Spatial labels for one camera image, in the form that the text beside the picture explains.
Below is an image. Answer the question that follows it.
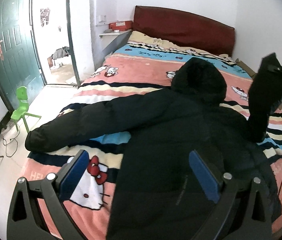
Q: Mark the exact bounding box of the striped Hello Kitty blanket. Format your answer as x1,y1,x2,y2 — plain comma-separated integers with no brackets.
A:
24,31,282,239

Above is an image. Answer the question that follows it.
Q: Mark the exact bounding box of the white wall shelf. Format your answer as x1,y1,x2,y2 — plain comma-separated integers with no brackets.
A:
99,29,131,37

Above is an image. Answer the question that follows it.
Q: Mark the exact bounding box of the black cable on floor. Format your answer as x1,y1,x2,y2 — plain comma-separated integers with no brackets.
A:
1,126,21,158

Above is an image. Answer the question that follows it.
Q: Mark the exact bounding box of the green entrance door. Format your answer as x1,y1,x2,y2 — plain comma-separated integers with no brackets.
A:
0,0,44,112

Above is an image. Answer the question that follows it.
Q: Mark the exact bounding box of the white wall switch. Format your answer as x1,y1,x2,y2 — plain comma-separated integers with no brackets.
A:
96,15,107,26

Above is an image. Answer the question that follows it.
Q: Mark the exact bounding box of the green plastic child chair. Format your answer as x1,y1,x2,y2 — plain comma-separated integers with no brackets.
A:
11,86,41,133

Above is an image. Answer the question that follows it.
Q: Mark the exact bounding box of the red box on shelf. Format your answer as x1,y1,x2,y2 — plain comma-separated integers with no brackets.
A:
109,20,133,31

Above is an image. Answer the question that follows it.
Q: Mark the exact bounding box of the dark red padded headboard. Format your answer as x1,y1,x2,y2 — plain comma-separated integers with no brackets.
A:
132,5,235,56

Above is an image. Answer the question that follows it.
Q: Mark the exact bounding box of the black hooded puffer jacket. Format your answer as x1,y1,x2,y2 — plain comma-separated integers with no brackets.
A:
25,57,282,239

